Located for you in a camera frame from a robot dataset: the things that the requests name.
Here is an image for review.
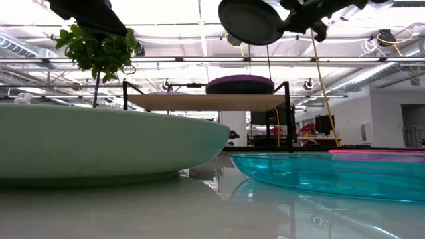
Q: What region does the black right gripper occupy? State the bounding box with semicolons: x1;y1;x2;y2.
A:
277;0;368;43

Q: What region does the white round column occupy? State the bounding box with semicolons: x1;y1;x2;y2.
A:
220;111;247;147

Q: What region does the yellow cable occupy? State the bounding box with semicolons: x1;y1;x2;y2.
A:
310;29;341;147

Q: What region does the black monitor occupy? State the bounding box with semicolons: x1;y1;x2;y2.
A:
315;114;335;136

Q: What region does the wooden shelf with black frame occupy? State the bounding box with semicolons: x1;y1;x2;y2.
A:
122;80;295;153

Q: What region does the black plate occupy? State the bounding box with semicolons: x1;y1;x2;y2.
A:
218;0;286;46

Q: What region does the black ceiling cable reel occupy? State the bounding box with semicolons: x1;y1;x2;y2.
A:
377;29;398;48
226;33;243;48

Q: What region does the black hanging cable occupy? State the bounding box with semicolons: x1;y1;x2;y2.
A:
265;44;274;81

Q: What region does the sage green plate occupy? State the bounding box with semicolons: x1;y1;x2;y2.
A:
0;103;231;183

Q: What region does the transparent pink plate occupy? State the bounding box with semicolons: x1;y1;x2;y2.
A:
328;149;425;155

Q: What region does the green artificial plant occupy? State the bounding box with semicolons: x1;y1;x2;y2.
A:
54;23;139;109

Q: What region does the transparent blue plate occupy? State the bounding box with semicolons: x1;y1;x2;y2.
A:
230;151;425;203

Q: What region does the long ceiling light fixture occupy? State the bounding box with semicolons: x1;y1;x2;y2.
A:
131;56;381;64

